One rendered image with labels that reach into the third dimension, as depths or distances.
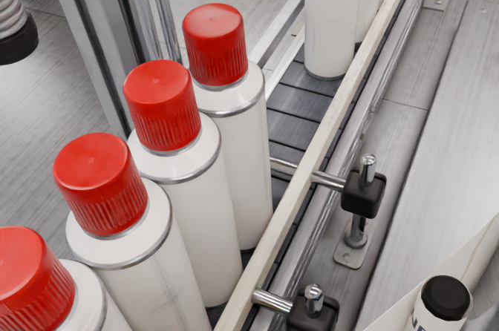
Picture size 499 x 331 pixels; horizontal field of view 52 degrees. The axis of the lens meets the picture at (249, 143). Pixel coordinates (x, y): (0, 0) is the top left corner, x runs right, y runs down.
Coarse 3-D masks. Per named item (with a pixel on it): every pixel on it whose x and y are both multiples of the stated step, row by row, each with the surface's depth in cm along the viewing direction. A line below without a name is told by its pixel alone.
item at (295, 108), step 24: (288, 72) 55; (288, 96) 52; (312, 96) 52; (288, 120) 50; (312, 120) 50; (288, 144) 48; (336, 144) 51; (312, 192) 44; (288, 240) 41; (264, 288) 39; (216, 312) 38
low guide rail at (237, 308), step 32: (384, 0) 56; (384, 32) 55; (352, 64) 50; (352, 96) 49; (320, 128) 44; (320, 160) 44; (288, 192) 40; (288, 224) 39; (256, 256) 37; (224, 320) 34
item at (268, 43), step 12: (288, 0) 49; (300, 0) 49; (288, 12) 48; (276, 24) 47; (288, 24) 48; (264, 36) 46; (276, 36) 46; (264, 48) 45; (252, 60) 44; (264, 60) 45
